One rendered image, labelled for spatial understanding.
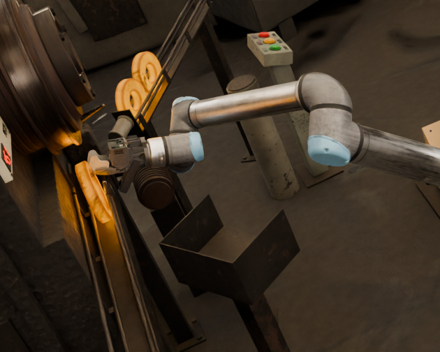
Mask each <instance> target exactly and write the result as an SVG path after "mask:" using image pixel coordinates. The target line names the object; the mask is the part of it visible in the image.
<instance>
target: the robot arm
mask: <svg viewBox="0 0 440 352"><path fill-rule="evenodd" d="M300 110H304V111H305V112H307V113H309V114H310V116H309V137H308V139H307V144H308V154H309V156H310V158H311V159H312V160H314V161H315V162H317V163H320V164H323V165H326V166H345V165H347V164H348V163H353V164H356V165H359V166H364V167H367V168H372V169H375V170H380V171H383V172H386V173H391V174H394V175H399V176H402V177H407V178H410V179H414V180H418V181H421V182H426V183H428V184H433V185H437V186H440V148H438V147H434V146H431V145H427V144H424V143H421V142H417V141H415V140H410V139H407V138H403V137H400V136H398V135H393V134H391V133H386V132H383V131H379V130H376V129H372V128H370V127H366V126H363V125H360V124H359V123H356V122H352V111H353V106H352V102H351V98H350V96H349V93H348V92H347V91H346V89H345V88H344V86H343V85H342V84H341V83H340V82H339V81H337V80H336V79H334V78H333V77H331V76H329V75H327V74H325V73H319V72H313V73H306V74H304V75H302V76H301V77H300V79H299V80H298V81H295V82H288V83H284V84H280V85H274V86H270V87H264V88H260V89H253V90H249V91H243V92H239V93H235V94H229V95H225V96H218V97H214V98H208V99H204V100H199V99H197V98H194V97H190V96H185V97H179V98H177V99H175V100H174V102H173V107H172V109H171V112H172V114H171V122H170V135H169V136H164V137H158V138H150V139H147V142H146V140H145V137H141V138H132V139H128V140H125V139H124V138H117V139H112V140H108V154H109V157H107V156H106V155H98V154H97V153H96V151H95V150H91V151H89V153H88V158H87V163H88V164H89V165H90V166H91V168H92V170H93V171H94V173H95V175H113V174H116V173H124V174H123V176H122V178H121V180H120V181H119V191H120V192H122V193H127V191H128V189H129V188H130V186H131V183H132V181H133V178H134V177H135V174H136V173H137V171H138V168H139V166H140V164H141V161H144V162H145V166H151V168H159V167H164V166H168V167H169V169H171V170H172V171H173V172H174V173H186V172H188V171H189V170H190V169H192V167H193V165H194V163H195V161H197V162H199V161H202V160H203V159H204V151H203V144H202V140H201V136H200V134H199V132H198V129H201V128H204V127H206V126H214V125H219V124H226V123H231V122H238V121H242V120H247V119H255V118H259V117H267V116H271V115H279V114H284V113H287V112H295V111H300ZM113 140H116V141H113ZM111 141H113V142H111Z"/></svg>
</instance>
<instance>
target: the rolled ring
mask: <svg viewBox="0 0 440 352"><path fill-rule="evenodd" d="M75 172H76V175H77V178H78V181H79V183H80V186H81V188H82V191H83V193H84V195H85V197H86V199H87V202H88V203H89V205H90V207H91V209H92V211H93V212H94V214H95V215H96V217H97V219H98V220H99V221H100V222H101V223H105V222H107V221H109V220H111V219H112V216H111V213H110V209H109V206H108V202H107V199H106V197H105V193H104V190H103V188H102V186H101V184H100V182H99V180H98V178H97V176H96V175H95V173H94V171H93V170H92V168H91V166H90V165H89V164H88V163H87V162H86V161H83V162H81V163H79V164H76V165H75Z"/></svg>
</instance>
